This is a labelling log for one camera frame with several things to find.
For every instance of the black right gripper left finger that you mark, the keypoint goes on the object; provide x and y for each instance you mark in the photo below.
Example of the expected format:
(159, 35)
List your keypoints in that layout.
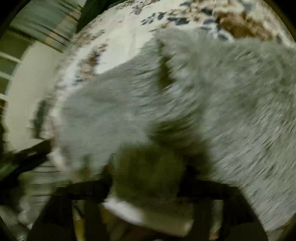
(56, 219)

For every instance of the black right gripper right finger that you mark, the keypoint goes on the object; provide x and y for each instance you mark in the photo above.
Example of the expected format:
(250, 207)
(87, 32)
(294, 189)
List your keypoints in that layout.
(239, 222)

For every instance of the grey fluffy pants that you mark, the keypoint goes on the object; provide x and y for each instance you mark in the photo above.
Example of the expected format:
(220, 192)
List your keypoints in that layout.
(188, 108)

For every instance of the floral fleece blanket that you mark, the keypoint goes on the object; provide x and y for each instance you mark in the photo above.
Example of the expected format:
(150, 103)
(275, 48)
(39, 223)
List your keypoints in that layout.
(117, 35)

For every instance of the striped curtain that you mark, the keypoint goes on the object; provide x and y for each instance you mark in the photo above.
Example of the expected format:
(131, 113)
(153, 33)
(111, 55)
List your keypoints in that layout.
(52, 23)

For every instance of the dark green jacket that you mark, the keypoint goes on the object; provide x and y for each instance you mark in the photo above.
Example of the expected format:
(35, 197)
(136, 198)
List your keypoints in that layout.
(92, 9)

